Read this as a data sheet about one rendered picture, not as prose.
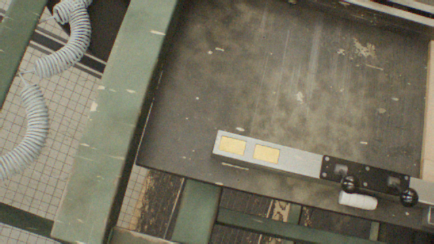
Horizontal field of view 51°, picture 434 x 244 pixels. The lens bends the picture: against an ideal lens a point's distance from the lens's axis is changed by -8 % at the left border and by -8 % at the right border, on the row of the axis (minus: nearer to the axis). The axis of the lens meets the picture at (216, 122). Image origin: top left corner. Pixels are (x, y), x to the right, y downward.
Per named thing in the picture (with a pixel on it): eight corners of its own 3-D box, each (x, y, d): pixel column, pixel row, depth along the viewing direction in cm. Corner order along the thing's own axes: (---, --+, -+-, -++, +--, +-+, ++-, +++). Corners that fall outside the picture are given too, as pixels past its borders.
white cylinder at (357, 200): (337, 204, 98) (371, 212, 98) (341, 201, 95) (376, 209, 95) (339, 191, 99) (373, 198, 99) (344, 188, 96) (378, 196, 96)
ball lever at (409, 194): (396, 191, 97) (418, 212, 83) (380, 187, 97) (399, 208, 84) (401, 174, 96) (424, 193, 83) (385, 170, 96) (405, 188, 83)
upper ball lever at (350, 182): (344, 179, 97) (359, 198, 84) (327, 175, 97) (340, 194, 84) (350, 161, 96) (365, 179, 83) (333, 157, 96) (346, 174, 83)
